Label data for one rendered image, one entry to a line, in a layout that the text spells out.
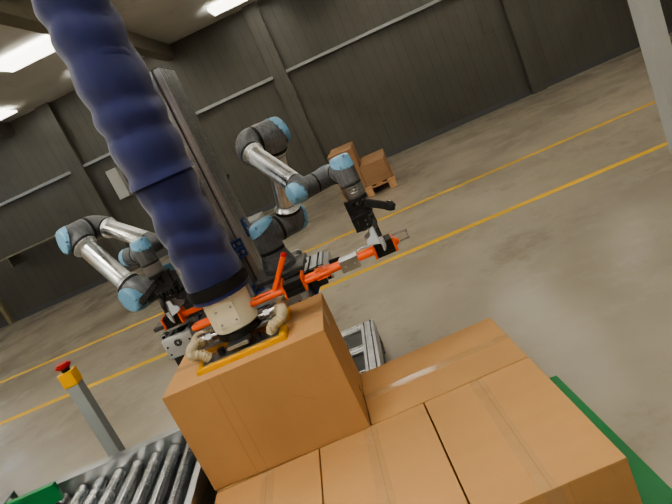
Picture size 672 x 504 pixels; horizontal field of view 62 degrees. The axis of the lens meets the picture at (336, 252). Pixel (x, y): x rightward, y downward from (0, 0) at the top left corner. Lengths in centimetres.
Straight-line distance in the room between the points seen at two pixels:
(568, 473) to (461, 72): 1146
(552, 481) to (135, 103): 161
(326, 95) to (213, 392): 1073
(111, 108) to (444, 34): 1106
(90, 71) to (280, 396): 120
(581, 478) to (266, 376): 99
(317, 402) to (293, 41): 1091
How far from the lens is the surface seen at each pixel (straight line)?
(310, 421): 204
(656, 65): 423
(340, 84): 1240
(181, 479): 243
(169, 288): 235
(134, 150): 192
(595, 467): 162
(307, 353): 192
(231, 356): 201
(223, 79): 1262
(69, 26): 199
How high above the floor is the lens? 161
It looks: 14 degrees down
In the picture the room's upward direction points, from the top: 25 degrees counter-clockwise
